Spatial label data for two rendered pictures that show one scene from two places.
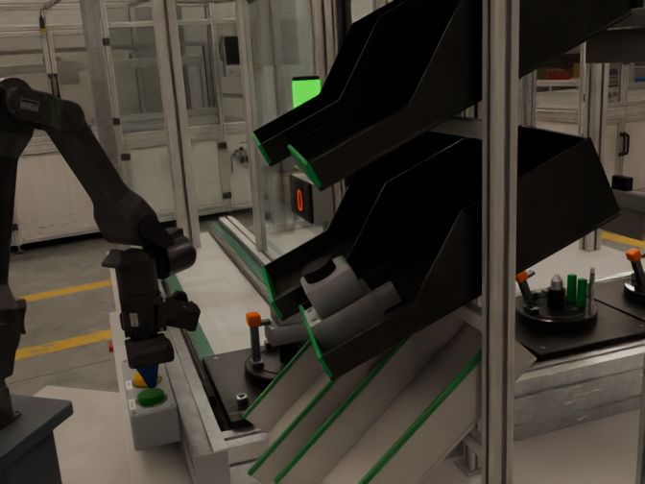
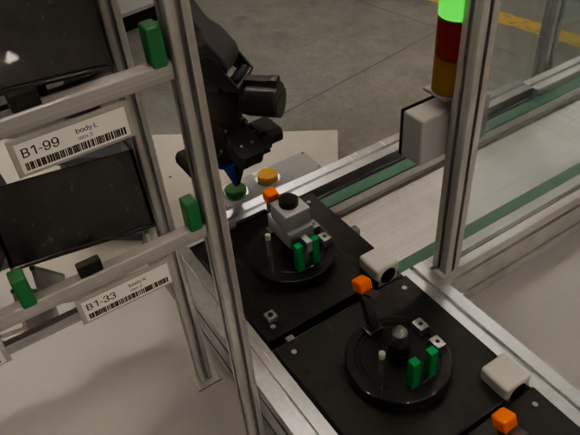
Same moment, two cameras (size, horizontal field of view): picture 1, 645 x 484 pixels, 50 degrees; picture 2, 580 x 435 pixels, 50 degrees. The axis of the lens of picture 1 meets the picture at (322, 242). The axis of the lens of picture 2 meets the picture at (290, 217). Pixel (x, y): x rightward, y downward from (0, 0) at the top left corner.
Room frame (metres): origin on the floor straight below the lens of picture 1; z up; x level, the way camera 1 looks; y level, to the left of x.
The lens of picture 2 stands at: (0.87, -0.64, 1.68)
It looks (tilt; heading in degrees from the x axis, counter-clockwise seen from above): 41 degrees down; 78
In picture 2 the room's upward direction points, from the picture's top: 5 degrees counter-clockwise
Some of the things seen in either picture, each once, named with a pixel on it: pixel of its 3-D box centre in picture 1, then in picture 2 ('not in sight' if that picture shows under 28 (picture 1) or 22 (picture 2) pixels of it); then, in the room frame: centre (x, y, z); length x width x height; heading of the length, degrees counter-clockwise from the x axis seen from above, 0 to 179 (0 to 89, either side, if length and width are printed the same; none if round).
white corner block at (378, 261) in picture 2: not in sight; (379, 267); (1.13, 0.00, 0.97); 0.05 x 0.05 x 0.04; 18
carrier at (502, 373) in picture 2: not in sight; (399, 346); (1.09, -0.18, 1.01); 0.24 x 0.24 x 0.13; 18
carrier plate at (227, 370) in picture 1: (290, 375); (293, 261); (1.01, 0.06, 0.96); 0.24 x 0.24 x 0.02; 18
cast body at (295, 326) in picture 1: (292, 316); (293, 219); (1.01, 0.05, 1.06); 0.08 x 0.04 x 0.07; 109
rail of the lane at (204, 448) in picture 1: (174, 355); (367, 175); (1.22, 0.29, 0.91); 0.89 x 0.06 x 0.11; 18
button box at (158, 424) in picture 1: (149, 398); (268, 190); (1.02, 0.29, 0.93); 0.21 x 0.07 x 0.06; 18
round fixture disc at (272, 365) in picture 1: (289, 365); (292, 253); (1.01, 0.06, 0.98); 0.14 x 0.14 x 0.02
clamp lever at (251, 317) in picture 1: (259, 335); (274, 211); (1.00, 0.11, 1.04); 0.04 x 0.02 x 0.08; 108
